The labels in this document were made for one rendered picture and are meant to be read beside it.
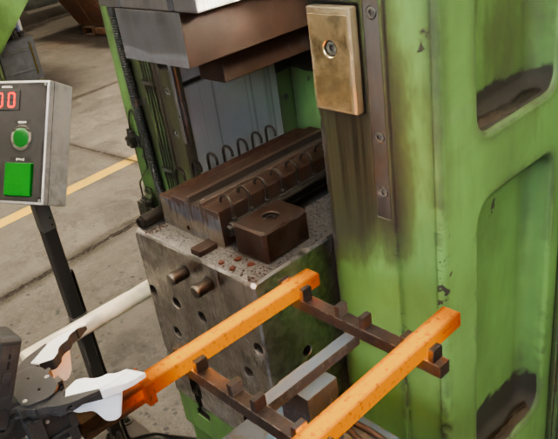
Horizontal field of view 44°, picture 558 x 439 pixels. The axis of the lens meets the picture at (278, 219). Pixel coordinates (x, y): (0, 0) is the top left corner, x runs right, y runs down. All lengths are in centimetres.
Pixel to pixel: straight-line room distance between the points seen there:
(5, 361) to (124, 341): 194
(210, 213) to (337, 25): 45
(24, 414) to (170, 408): 157
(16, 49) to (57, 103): 504
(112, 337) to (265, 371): 153
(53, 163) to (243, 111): 45
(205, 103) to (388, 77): 59
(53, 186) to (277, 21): 65
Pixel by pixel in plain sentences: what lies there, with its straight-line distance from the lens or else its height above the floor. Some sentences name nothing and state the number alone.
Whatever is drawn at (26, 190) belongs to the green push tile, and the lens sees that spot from 163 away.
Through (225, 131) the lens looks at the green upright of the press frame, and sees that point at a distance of 162.
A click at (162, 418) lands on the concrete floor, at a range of 237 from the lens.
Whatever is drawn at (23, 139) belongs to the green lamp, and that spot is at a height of 109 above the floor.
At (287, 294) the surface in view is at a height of 98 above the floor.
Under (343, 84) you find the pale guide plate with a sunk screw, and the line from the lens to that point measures 111.
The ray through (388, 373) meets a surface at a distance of 89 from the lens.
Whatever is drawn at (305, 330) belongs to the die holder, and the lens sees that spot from 135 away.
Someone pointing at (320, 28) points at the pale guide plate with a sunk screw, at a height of 132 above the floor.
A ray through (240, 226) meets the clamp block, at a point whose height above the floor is 98.
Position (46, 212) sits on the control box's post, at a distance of 184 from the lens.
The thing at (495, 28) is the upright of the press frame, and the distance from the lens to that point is 126.
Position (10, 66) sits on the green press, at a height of 25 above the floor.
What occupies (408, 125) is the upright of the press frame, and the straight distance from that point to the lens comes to 109.
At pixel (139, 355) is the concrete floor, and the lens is 266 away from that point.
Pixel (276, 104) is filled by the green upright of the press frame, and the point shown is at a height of 103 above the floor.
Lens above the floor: 157
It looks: 28 degrees down
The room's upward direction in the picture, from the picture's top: 9 degrees counter-clockwise
